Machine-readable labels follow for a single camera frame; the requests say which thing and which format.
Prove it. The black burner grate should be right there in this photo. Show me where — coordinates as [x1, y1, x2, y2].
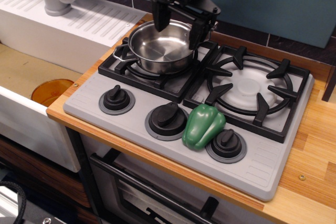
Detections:
[183, 46, 314, 143]
[98, 41, 218, 103]

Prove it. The orange plastic plate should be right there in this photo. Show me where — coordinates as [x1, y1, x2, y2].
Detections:
[31, 79, 74, 107]

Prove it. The black middle stove knob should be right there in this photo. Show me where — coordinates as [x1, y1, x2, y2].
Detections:
[145, 102, 189, 141]

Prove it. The grey toy stove top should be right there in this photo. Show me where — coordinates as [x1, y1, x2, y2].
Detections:
[62, 35, 315, 202]

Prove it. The green toy bell pepper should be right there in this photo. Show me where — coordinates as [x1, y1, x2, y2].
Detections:
[182, 104, 226, 151]

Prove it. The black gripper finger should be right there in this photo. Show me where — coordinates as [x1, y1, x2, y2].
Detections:
[189, 16, 218, 50]
[151, 0, 171, 31]

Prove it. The black oven door handle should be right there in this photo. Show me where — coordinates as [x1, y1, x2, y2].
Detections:
[89, 149, 218, 223]

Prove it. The black right stove knob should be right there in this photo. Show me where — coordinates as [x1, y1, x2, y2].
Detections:
[206, 129, 247, 164]

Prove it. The black left stove knob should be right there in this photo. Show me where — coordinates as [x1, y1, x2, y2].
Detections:
[99, 85, 135, 115]

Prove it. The black left burner grate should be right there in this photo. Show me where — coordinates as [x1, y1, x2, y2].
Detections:
[98, 41, 218, 103]

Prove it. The toy oven door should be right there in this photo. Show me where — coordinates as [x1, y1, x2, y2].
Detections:
[88, 149, 268, 223]

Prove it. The black cable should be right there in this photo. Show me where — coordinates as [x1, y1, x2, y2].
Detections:
[0, 180, 27, 224]

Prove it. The black right burner grate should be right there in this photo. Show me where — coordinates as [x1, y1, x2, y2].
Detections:
[183, 46, 314, 143]

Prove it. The stainless steel pot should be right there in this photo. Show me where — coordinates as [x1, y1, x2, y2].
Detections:
[112, 20, 196, 74]

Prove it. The white toy sink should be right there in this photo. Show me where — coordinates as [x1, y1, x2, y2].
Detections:
[1, 0, 145, 173]

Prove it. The white burner cap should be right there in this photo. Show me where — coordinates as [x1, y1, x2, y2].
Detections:
[220, 68, 277, 111]

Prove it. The black stove knob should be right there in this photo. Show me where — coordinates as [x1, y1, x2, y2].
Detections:
[145, 102, 189, 141]
[99, 85, 135, 115]
[206, 129, 247, 164]

